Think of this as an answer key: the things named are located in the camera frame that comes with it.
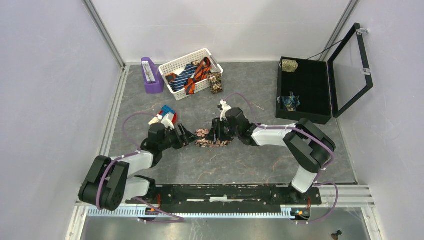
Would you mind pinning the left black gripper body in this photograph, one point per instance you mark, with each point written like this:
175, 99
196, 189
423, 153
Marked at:
172, 139

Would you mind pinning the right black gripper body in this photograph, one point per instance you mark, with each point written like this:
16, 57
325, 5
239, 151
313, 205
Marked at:
225, 131

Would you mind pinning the black pink floral tie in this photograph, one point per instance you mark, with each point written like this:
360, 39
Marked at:
203, 142

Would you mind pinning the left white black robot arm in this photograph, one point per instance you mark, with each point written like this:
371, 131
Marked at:
111, 180

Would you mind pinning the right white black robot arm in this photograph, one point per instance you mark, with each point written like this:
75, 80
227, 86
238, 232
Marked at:
312, 149

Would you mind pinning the colourful toy block stack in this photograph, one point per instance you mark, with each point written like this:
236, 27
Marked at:
164, 110

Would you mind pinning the brown floral tie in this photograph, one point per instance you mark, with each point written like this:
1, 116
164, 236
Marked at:
215, 81

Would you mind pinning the navy white striped tie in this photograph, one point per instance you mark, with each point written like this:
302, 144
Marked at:
178, 81

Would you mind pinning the purple metronome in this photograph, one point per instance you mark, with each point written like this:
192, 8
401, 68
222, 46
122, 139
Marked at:
152, 78

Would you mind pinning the blue patterned rolled tie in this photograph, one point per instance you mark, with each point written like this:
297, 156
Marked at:
290, 103

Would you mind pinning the white plastic basket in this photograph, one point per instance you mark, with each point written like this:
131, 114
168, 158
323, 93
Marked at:
177, 66

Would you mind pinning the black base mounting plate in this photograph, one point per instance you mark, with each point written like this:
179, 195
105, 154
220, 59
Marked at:
229, 198

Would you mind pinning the orange navy striped tie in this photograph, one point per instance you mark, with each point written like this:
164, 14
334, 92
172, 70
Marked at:
203, 68

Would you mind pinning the gold rolled tie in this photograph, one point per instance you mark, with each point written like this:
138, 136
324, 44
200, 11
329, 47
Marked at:
289, 66

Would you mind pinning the black tie display box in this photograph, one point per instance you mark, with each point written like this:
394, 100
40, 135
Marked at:
328, 88

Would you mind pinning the small black floor object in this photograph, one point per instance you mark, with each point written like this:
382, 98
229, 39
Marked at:
335, 236

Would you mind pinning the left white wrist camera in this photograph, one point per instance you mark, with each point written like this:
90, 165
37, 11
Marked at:
167, 120

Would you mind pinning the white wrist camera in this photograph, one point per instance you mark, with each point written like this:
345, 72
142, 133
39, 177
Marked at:
223, 107
167, 120

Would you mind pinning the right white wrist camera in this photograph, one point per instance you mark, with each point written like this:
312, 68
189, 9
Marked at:
223, 107

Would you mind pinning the white slotted cable duct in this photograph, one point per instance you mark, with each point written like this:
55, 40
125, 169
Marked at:
141, 211

